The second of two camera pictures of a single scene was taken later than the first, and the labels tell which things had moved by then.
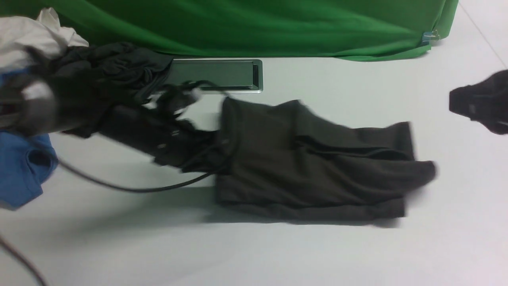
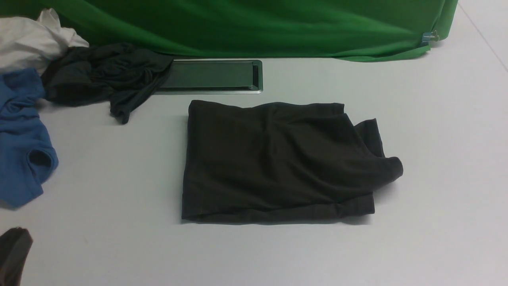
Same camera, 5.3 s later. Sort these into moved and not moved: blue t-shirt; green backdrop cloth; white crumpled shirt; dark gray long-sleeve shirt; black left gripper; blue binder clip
Moved: dark gray long-sleeve shirt; black left gripper
Not moved: blue binder clip; green backdrop cloth; blue t-shirt; white crumpled shirt
